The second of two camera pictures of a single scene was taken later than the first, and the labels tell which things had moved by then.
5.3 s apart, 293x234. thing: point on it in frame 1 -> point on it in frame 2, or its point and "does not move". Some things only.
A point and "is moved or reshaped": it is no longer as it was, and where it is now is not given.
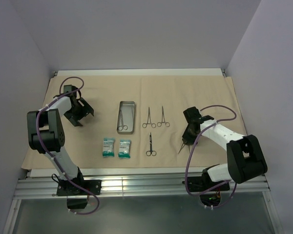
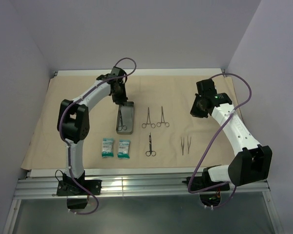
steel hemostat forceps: x=163 y=119 does not move
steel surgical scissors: x=153 y=152 does not move
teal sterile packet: x=108 y=147 does not move
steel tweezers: x=181 y=147 is moved or reshaped
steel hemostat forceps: x=153 y=125 does not move
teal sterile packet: x=124 y=150 does not move
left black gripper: x=85 y=110 -> x=122 y=100
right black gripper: x=190 y=141 -> x=194 y=112
